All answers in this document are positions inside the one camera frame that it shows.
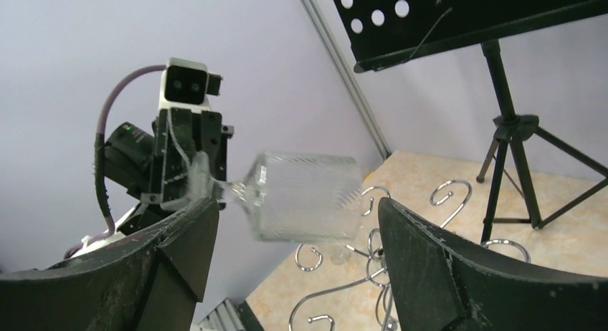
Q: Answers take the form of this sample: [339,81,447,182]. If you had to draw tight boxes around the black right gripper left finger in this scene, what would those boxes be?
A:
[1,199,219,330]

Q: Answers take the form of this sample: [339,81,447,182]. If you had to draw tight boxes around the ribbed wine glass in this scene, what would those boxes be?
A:
[182,150,365,244]

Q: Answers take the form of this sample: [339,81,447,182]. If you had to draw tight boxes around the chrome wine glass rack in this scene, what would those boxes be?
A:
[288,179,531,330]

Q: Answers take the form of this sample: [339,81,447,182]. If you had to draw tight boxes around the black music stand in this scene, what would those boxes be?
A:
[333,0,607,242]

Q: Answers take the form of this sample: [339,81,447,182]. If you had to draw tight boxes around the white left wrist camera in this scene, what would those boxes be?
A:
[158,57,223,113]

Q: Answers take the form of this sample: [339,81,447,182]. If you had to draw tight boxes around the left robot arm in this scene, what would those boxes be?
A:
[64,108,234,259]

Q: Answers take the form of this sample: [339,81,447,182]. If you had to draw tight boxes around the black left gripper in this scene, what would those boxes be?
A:
[140,107,234,211]

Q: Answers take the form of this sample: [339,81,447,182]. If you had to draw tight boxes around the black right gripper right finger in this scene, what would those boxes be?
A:
[378,198,607,330]

